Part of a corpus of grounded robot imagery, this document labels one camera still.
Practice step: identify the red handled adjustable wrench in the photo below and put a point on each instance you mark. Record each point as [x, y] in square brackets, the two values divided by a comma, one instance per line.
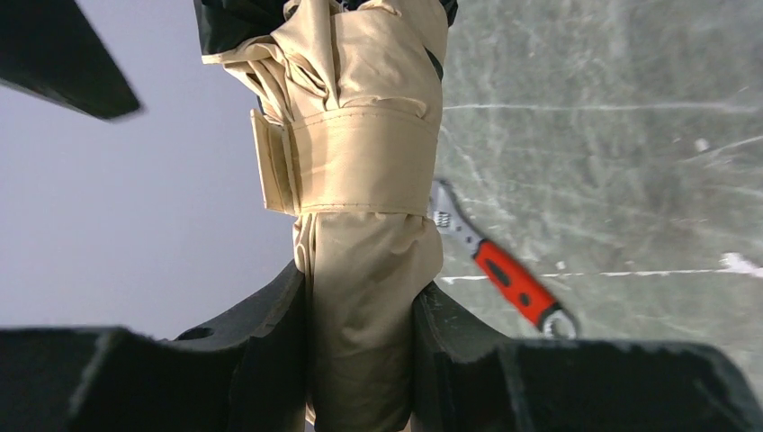
[517, 285]

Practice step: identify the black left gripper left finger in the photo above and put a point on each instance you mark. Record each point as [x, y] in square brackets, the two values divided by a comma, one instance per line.
[243, 370]

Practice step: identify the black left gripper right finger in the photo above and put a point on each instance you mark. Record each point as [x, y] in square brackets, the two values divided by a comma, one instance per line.
[470, 377]

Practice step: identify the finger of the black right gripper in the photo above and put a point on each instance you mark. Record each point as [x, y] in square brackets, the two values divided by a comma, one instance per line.
[50, 50]

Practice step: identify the beige umbrella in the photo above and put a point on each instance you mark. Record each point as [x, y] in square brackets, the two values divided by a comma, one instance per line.
[350, 106]

